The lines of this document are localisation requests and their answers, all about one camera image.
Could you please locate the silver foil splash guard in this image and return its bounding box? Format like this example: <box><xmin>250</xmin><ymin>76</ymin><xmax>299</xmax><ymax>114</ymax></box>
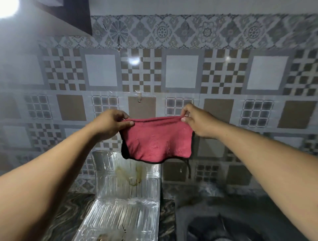
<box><xmin>72</xmin><ymin>150</ymin><xmax>161</xmax><ymax>241</ymax></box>

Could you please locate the dark wooden wall cabinet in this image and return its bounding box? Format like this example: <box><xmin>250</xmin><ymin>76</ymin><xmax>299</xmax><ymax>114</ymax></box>
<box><xmin>33</xmin><ymin>0</ymin><xmax>93</xmax><ymax>37</ymax></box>

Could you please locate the bright ceiling light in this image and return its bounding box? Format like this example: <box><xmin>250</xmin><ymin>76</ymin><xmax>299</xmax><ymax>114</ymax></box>
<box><xmin>0</xmin><ymin>0</ymin><xmax>20</xmax><ymax>19</ymax></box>

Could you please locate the person's left forearm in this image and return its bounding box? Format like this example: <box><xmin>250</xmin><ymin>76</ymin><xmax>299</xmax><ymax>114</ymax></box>
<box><xmin>0</xmin><ymin>124</ymin><xmax>105</xmax><ymax>241</ymax></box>

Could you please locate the person's right forearm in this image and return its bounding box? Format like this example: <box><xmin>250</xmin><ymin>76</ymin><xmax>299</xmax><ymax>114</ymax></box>
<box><xmin>211</xmin><ymin>122</ymin><xmax>318</xmax><ymax>235</ymax></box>

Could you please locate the person's right hand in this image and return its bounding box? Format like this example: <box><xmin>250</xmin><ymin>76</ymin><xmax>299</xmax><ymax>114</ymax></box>
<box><xmin>181</xmin><ymin>103</ymin><xmax>222</xmax><ymax>139</ymax></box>

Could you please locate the black gas stove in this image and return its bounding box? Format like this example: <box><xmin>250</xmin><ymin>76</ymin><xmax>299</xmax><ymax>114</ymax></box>
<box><xmin>175</xmin><ymin>202</ymin><xmax>318</xmax><ymax>241</ymax></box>

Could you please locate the person's left hand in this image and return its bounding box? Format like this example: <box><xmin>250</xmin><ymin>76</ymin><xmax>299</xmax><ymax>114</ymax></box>
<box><xmin>92</xmin><ymin>109</ymin><xmax>135</xmax><ymax>143</ymax></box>

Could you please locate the red cloth with black trim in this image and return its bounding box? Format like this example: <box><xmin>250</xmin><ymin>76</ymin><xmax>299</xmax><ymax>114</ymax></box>
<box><xmin>119</xmin><ymin>116</ymin><xmax>195</xmax><ymax>179</ymax></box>

